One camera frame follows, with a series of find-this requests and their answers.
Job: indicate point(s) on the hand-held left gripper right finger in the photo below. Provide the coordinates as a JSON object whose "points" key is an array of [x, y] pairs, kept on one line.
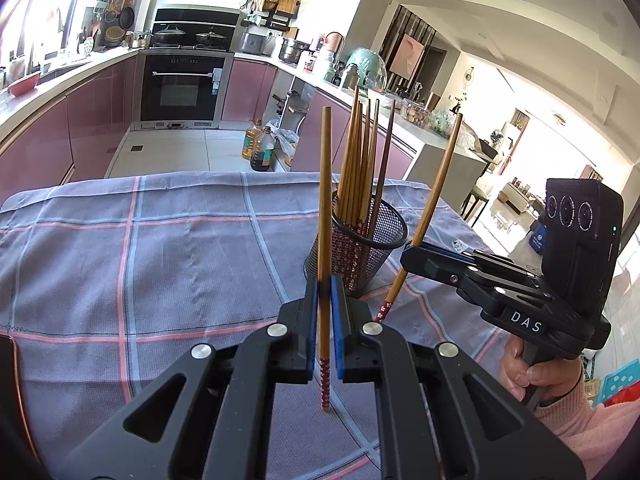
{"points": [[337, 330]]}

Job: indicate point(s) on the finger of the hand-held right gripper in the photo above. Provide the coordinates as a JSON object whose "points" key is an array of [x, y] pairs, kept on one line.
{"points": [[435, 267], [447, 252]]}

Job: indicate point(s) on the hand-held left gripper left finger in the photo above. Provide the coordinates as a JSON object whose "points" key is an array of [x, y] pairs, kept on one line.
{"points": [[313, 325]]}

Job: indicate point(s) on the black mesh utensil holder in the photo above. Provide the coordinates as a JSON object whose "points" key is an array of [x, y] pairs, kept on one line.
{"points": [[370, 255]]}

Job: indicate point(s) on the wooden chopstick red patterned end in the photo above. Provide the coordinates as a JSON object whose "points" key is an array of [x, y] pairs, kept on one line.
{"points": [[442, 180], [325, 185]]}

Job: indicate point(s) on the dark brown chopstick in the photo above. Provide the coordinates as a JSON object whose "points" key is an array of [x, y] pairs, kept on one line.
{"points": [[386, 160]]}

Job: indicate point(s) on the bunch of wooden chopsticks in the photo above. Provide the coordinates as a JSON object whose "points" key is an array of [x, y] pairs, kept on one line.
{"points": [[355, 170]]}

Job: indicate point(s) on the person's right forearm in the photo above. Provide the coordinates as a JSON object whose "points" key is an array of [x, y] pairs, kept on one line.
{"points": [[595, 430]]}

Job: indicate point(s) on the person's right hand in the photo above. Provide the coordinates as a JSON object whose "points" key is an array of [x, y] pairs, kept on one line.
{"points": [[555, 377]]}

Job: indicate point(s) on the dining chair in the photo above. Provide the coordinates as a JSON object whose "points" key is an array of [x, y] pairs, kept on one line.
{"points": [[480, 200]]}

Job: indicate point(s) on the blue plastic crate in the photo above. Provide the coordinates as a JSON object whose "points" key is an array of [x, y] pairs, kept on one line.
{"points": [[617, 385]]}

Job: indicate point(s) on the clear snack container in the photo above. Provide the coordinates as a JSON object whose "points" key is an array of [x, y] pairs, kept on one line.
{"points": [[415, 112]]}

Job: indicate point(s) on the grey checked tablecloth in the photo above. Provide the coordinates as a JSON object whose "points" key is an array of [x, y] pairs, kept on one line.
{"points": [[150, 260]]}

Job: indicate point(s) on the dark sauce bottle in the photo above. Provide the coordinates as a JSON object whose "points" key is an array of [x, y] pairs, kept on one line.
{"points": [[261, 152]]}

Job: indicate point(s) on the clear plastic bag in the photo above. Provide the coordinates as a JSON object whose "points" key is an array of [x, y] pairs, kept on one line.
{"points": [[285, 140]]}

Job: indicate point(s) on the yellow oil bottle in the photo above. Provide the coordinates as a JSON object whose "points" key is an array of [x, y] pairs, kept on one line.
{"points": [[251, 142]]}

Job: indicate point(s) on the steel thermos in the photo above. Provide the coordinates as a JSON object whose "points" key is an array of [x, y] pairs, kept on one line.
{"points": [[350, 77]]}

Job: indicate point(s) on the green countertop appliance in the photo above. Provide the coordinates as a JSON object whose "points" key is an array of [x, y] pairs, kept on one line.
{"points": [[367, 67]]}

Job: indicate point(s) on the pink kettle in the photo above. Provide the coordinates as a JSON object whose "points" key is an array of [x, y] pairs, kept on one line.
{"points": [[334, 44]]}

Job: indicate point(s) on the pink base cabinets beside oven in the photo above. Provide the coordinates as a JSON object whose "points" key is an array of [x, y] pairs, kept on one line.
{"points": [[250, 90]]}

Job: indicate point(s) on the steel stockpot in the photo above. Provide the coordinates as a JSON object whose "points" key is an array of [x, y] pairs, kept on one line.
{"points": [[291, 51]]}

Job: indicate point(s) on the built-in oven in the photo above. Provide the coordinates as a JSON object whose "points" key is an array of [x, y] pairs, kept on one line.
{"points": [[180, 90]]}

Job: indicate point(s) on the silver rice cooker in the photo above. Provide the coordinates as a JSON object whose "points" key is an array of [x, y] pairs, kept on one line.
{"points": [[252, 41]]}

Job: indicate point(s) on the wooden cutting board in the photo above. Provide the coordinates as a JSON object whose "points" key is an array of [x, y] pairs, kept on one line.
{"points": [[287, 3]]}

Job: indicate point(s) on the cooking pot with glass lid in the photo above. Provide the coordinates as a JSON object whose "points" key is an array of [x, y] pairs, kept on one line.
{"points": [[211, 38]]}

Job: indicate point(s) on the black phone orange edge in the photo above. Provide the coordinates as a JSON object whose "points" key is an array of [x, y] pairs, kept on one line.
{"points": [[7, 385]]}

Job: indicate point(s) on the pink base cabinets under window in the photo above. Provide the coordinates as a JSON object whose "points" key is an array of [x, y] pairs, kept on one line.
{"points": [[65, 130]]}

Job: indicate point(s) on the black wok with lid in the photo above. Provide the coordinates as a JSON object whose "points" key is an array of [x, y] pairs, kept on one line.
{"points": [[169, 36]]}

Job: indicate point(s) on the black range hood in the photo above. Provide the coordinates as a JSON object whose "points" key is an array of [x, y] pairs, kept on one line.
{"points": [[195, 17]]}

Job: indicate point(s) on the hanging frying pan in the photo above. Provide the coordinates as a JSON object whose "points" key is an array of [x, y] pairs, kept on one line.
{"points": [[127, 17]]}

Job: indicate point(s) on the red bowl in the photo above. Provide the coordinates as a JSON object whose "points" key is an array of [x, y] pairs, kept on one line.
{"points": [[24, 85]]}

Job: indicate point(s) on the kitchen window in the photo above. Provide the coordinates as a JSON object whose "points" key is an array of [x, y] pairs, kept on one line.
{"points": [[30, 10]]}

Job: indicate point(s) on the pink wall painting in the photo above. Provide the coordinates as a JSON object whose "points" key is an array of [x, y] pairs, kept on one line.
{"points": [[407, 55]]}

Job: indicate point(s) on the black wall rack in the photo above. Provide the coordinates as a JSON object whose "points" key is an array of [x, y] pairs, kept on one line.
{"points": [[270, 20]]}

